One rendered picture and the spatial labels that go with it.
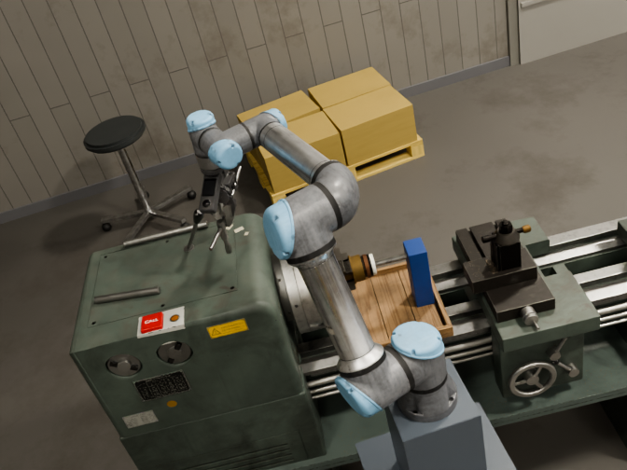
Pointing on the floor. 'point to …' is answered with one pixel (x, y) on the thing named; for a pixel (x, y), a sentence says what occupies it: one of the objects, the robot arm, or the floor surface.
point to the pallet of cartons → (341, 129)
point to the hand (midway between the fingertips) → (226, 225)
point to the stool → (100, 133)
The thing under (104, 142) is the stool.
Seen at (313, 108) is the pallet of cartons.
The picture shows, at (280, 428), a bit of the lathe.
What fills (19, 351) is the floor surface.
